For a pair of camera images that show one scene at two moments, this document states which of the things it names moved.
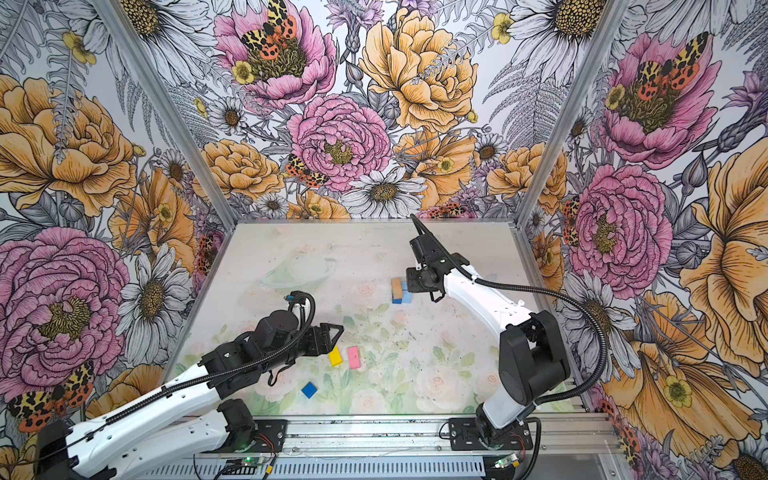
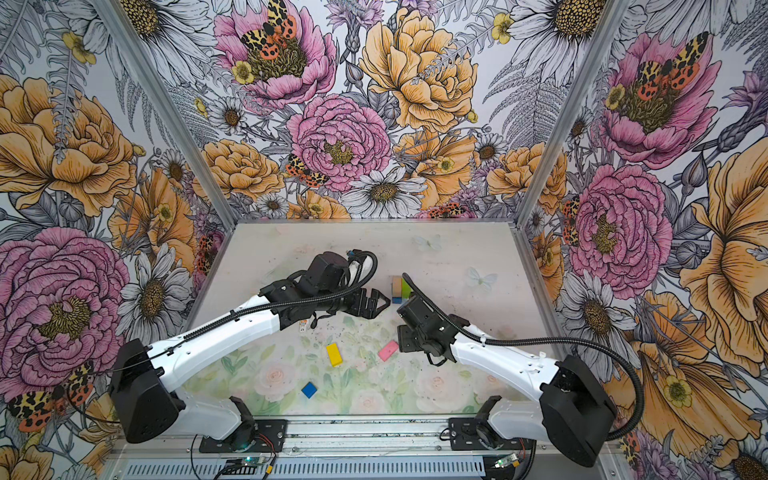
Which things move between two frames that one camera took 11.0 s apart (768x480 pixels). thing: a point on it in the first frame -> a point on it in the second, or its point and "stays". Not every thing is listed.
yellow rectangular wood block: [335, 356] stays
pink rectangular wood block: [354, 358] -> [389, 349]
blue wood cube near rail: [309, 390] stays
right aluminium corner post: [606, 32] stays
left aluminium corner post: [114, 16] stays
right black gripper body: [417, 282] -> [411, 341]
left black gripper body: [309, 343] -> [353, 304]
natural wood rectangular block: [396, 288] stays
